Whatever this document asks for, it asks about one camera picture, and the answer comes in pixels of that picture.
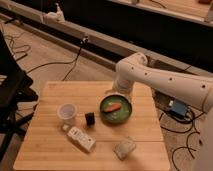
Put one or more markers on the black chair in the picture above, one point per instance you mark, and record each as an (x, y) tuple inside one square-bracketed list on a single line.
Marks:
[(14, 89)]

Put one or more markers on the clear crumpled plastic container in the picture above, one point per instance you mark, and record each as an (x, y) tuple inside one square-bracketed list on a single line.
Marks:
[(124, 148)]

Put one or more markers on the white device on rail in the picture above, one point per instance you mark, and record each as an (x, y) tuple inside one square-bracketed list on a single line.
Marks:
[(57, 16)]

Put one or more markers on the blue electronic box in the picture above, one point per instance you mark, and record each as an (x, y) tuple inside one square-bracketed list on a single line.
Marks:
[(178, 108)]

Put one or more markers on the white carton box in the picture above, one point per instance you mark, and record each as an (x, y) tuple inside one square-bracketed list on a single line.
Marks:
[(83, 140)]

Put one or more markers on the orange carrot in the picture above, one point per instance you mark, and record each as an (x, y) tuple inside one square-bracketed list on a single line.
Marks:
[(112, 107)]

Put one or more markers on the clear plastic cup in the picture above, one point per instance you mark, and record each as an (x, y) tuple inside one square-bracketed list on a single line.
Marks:
[(67, 112)]

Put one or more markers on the small white cube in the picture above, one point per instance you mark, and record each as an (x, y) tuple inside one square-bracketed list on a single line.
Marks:
[(65, 128)]

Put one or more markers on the green plate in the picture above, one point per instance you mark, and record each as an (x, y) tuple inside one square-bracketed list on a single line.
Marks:
[(118, 116)]

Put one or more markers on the black eraser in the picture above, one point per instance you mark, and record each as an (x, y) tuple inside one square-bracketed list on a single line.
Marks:
[(90, 118)]

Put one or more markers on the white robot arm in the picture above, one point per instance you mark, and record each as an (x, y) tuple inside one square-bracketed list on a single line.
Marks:
[(196, 91)]

